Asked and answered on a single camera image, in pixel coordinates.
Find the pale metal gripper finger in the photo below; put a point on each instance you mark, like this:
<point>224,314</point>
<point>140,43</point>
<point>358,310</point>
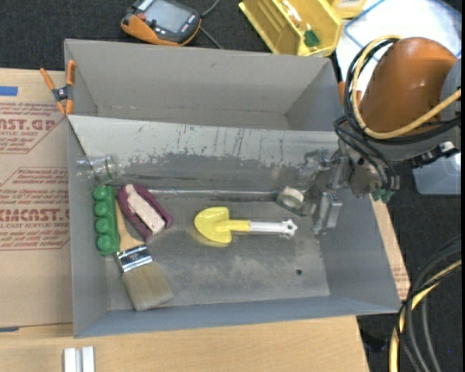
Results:
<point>314,161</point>
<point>327,213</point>

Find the white tape roll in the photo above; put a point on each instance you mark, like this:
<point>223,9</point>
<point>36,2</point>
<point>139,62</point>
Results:
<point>290,197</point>

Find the grey metal bin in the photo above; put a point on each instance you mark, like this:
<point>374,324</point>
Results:
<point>224,269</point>

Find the purple and pink scrub brush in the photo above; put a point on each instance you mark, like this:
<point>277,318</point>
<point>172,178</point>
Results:
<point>145,211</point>

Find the clear glass jar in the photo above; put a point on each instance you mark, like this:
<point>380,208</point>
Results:
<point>98,167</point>

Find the green knobbed block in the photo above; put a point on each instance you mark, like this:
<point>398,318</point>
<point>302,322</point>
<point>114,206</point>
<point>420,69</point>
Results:
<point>105,219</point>

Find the brown cardboard board red print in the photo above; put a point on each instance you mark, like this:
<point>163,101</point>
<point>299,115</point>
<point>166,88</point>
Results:
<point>31,192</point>

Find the black cylinder on white bracket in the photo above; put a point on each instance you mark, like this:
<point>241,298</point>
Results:
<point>436,155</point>

